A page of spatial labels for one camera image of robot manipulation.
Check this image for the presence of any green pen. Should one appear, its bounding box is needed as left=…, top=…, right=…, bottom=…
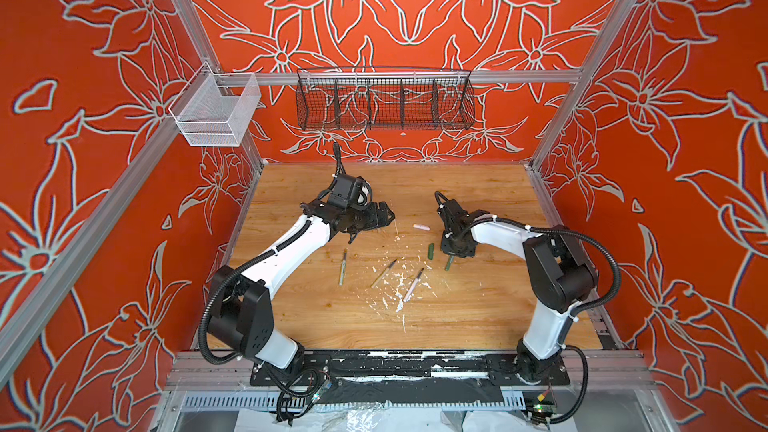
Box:
left=338, top=249, right=348, bottom=286
left=444, top=255, right=455, bottom=272

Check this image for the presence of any pink pen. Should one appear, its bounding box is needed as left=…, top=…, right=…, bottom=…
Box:
left=403, top=268, right=425, bottom=303

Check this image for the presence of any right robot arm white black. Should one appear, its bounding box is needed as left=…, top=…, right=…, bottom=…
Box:
left=435, top=191, right=621, bottom=429

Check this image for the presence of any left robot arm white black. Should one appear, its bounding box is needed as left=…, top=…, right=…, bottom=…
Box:
left=197, top=143, right=395, bottom=370

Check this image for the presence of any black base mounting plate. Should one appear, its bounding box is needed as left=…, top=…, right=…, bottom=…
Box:
left=249, top=349, right=571, bottom=388

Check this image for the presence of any clear plastic bin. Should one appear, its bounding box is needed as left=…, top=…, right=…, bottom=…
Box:
left=169, top=63, right=262, bottom=147

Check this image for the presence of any black wire basket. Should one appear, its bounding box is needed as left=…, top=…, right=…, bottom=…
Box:
left=295, top=66, right=476, bottom=132

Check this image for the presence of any grey cable duct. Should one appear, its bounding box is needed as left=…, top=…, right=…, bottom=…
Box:
left=178, top=390, right=526, bottom=413

